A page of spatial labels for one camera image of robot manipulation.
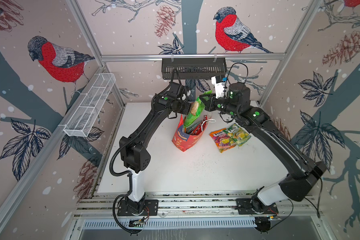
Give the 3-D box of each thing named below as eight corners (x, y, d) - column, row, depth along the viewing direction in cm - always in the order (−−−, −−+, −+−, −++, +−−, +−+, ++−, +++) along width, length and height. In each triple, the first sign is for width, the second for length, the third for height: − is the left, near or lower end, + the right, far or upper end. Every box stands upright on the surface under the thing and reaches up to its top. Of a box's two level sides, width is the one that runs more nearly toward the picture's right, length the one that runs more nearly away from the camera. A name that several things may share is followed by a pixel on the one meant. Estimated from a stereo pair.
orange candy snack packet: (220, 153, 93) (221, 151, 91) (209, 135, 102) (210, 133, 100) (236, 147, 96) (237, 145, 94) (224, 130, 105) (225, 128, 103)
